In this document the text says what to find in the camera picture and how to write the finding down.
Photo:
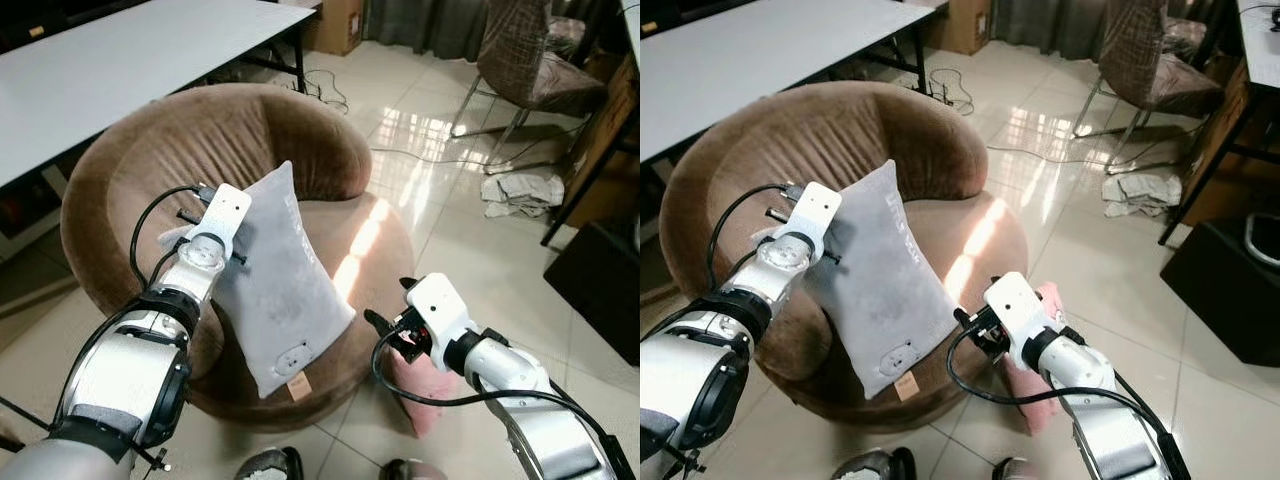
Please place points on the pink pillow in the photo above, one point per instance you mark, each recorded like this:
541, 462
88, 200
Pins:
425, 395
1030, 400

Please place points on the crumpled grey cloth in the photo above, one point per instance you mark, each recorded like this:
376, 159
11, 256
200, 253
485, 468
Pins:
525, 192
1142, 192

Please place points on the grey rectangular pillow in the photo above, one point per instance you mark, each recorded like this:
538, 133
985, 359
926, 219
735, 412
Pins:
880, 280
280, 280

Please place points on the long white table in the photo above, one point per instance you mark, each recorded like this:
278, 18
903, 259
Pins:
120, 60
760, 60

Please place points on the black framed wooden desk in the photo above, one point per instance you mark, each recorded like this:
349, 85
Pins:
615, 150
1260, 40

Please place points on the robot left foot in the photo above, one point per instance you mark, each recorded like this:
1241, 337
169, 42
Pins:
870, 465
268, 465

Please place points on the brown round plush sofa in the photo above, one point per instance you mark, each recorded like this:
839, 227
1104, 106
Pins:
200, 130
800, 125

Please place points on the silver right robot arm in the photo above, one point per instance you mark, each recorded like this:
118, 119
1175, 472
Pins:
1085, 370
520, 375

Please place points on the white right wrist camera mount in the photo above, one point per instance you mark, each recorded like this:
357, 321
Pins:
440, 305
1015, 305

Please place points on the brown plaid fabric chair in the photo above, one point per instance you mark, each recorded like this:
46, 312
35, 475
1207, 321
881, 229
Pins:
1150, 80
530, 80

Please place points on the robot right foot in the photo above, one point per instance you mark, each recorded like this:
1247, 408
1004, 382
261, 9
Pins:
412, 470
1015, 470

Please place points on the black cube box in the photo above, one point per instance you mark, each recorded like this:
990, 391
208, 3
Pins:
600, 290
1220, 300

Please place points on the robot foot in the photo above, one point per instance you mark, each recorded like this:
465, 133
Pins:
412, 470
1015, 470
268, 465
870, 465

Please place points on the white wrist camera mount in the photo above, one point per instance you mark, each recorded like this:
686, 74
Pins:
815, 212
440, 305
1015, 305
225, 212

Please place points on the brown cardboard box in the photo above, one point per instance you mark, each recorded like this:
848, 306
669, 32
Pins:
335, 25
958, 25

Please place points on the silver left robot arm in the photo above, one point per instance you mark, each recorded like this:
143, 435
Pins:
120, 370
690, 370

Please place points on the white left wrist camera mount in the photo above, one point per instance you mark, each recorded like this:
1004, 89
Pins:
815, 212
225, 212

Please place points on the grey curtain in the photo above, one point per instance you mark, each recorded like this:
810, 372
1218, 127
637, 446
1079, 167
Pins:
425, 25
1045, 20

